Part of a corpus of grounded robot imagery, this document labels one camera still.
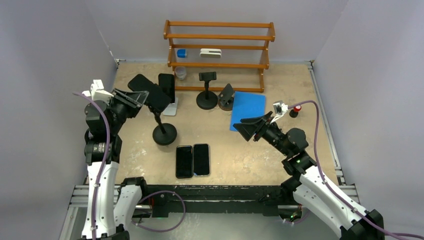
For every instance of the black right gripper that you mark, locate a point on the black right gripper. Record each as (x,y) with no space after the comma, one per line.
(249,126)

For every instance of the red capped black bottle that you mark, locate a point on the red capped black bottle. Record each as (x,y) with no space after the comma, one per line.
(294,112)

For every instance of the black phone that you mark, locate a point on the black phone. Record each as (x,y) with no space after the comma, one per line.
(166,82)
(156,99)
(201,159)

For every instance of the white rectangular device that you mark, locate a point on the white rectangular device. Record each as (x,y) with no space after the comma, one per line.
(210,53)

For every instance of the black phone on white stand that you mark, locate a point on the black phone on white stand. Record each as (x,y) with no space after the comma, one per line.
(166,82)

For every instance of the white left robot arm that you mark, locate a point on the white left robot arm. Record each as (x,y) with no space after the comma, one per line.
(108,216)

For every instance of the black round-base phone stand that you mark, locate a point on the black round-base phone stand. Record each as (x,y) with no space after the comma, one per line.
(207,99)

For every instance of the white folding phone stand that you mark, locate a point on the white folding phone stand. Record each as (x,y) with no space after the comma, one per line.
(171,109)

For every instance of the blue small box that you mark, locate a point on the blue small box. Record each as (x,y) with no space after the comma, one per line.
(182,53)

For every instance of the blue rectangular mat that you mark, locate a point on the blue rectangular mat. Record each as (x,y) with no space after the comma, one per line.
(246,105)

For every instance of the black smartphone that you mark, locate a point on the black smartphone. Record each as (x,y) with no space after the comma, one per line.
(184,162)

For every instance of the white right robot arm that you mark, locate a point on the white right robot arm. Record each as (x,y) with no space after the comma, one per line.
(309,186)

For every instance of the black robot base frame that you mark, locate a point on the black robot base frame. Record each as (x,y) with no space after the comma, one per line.
(266,200)

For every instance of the orange wooden shelf rack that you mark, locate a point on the orange wooden shelf rack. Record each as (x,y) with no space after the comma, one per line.
(211,44)

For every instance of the clear plastic cup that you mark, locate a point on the clear plastic cup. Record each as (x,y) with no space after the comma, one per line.
(180,72)

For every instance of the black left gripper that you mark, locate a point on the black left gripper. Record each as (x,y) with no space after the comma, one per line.
(132,100)

